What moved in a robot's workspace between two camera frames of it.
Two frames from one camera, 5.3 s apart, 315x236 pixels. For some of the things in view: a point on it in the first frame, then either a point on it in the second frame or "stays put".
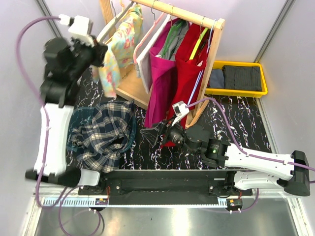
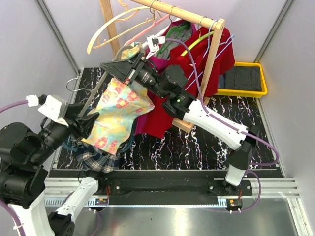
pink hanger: [152, 23] → [155, 22]
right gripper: [151, 134] → [121, 69]
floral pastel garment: [122, 46] → [123, 106]
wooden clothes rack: [131, 87] stays put
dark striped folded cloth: [242, 77] stays put
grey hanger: [108, 29] → [92, 91]
